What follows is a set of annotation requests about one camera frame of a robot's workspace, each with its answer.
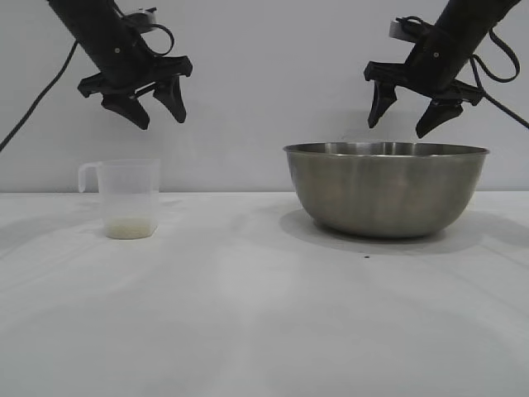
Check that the stainless steel mixing bowl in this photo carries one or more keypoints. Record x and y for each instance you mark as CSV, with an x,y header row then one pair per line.
x,y
384,190

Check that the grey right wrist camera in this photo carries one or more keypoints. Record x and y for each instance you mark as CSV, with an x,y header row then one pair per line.
x,y
397,31

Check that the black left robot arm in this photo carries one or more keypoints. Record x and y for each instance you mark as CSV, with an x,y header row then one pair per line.
x,y
82,16

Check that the translucent plastic measuring cup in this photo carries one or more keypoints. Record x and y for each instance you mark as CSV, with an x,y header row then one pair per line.
x,y
128,186

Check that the white rice grains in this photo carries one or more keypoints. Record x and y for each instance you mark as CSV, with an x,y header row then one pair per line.
x,y
129,227

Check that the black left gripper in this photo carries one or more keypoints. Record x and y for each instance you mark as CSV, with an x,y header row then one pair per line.
x,y
124,62

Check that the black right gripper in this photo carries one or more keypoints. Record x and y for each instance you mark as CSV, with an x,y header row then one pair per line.
x,y
434,66

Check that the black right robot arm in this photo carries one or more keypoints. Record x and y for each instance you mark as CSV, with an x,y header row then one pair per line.
x,y
471,20

